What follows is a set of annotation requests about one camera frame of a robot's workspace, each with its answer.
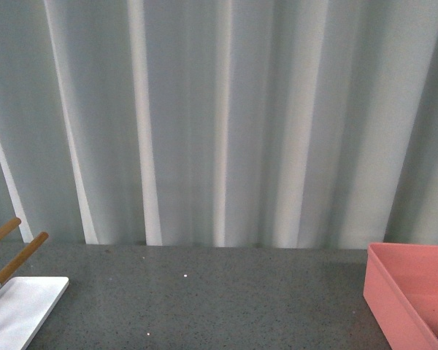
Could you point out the white pleated curtain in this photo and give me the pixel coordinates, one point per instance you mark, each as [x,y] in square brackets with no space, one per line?
[293,124]

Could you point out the pink plastic box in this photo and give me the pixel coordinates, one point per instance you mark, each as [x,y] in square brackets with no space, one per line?
[401,290]

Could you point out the white towel rack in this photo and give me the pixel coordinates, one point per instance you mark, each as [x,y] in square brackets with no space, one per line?
[26,302]

